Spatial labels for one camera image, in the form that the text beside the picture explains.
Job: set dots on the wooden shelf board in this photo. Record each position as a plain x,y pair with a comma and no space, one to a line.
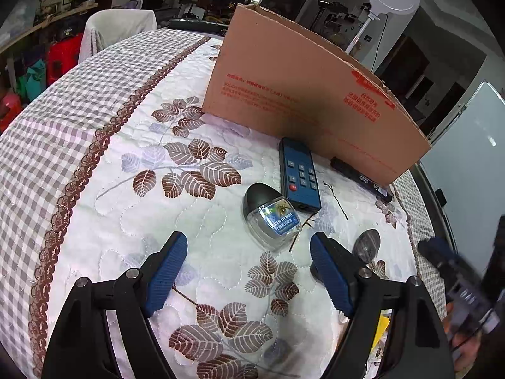
47,23

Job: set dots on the black marker pen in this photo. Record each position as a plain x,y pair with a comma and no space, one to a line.
355,173

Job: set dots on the blue remote control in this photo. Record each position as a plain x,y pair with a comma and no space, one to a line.
300,181

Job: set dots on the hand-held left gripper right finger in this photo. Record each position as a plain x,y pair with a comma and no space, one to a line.
331,276

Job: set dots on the clear eye drop bottle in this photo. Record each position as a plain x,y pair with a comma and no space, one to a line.
272,221

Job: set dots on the brown cardboard box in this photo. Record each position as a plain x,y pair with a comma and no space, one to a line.
300,98

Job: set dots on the thin black twig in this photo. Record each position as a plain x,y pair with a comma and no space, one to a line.
335,199

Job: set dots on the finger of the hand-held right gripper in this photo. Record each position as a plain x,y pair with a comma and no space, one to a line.
438,250

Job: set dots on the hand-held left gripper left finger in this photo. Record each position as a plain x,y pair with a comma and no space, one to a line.
165,276

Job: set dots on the white covered chair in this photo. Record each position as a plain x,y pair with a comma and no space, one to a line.
118,27

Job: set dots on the shiny grey round object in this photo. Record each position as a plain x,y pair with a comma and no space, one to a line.
367,244

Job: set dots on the white board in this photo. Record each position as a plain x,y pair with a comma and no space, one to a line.
465,158

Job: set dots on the quilted checked leaf-print blanket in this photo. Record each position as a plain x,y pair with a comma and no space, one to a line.
118,205

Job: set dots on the yellow paper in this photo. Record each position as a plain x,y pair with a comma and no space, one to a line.
382,329

